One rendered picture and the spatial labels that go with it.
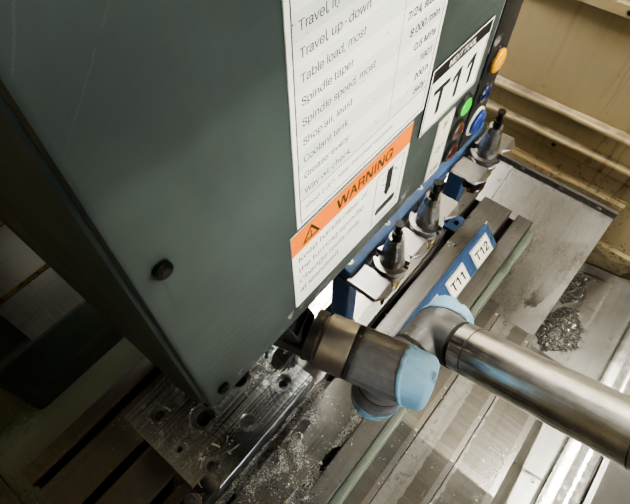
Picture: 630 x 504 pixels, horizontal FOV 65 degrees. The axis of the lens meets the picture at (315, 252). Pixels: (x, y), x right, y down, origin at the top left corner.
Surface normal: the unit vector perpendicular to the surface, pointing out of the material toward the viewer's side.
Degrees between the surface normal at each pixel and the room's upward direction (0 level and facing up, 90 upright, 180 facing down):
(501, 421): 8
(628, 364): 0
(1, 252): 90
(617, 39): 90
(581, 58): 90
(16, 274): 89
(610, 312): 17
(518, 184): 24
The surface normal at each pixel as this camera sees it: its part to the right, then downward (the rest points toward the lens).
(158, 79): 0.77, 0.53
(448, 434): 0.07, -0.62
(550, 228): -0.26, -0.23
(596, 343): -0.23, -0.68
